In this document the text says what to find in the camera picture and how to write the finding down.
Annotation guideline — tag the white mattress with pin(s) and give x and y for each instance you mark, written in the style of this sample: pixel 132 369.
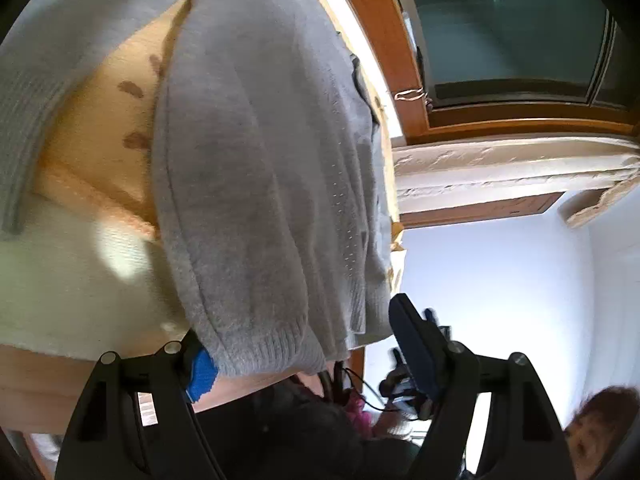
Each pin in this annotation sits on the white mattress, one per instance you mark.
pixel 65 290

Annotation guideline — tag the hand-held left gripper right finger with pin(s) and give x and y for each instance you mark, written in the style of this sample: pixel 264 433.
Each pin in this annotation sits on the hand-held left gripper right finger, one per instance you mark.
pixel 415 350

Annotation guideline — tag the grey knit sweater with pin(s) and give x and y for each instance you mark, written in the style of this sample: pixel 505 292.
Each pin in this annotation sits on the grey knit sweater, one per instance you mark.
pixel 260 160

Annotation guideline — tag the cream embossed curtain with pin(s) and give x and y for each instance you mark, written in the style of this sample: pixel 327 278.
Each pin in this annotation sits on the cream embossed curtain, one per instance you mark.
pixel 500 170

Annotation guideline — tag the magenta cloth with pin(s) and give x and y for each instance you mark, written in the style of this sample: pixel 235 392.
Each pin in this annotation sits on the magenta cloth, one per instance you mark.
pixel 361 407

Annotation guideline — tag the pink ribbon loop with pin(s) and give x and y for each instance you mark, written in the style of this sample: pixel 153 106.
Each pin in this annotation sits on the pink ribbon loop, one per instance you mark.
pixel 410 95

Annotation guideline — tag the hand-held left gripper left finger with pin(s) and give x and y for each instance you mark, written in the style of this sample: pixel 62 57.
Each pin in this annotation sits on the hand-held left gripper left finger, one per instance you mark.
pixel 202 375

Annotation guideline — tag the person's dark clothing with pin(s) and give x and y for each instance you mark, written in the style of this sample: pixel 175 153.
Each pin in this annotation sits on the person's dark clothing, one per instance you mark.
pixel 290 440

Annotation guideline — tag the person's head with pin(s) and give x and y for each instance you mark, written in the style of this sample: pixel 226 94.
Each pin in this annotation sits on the person's head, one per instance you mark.
pixel 597 430

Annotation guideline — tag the yellow paw print blanket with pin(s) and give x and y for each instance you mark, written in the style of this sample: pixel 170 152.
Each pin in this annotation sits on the yellow paw print blanket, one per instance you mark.
pixel 100 135

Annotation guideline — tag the window glass pane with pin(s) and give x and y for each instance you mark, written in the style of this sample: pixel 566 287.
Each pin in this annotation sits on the window glass pane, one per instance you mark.
pixel 500 25

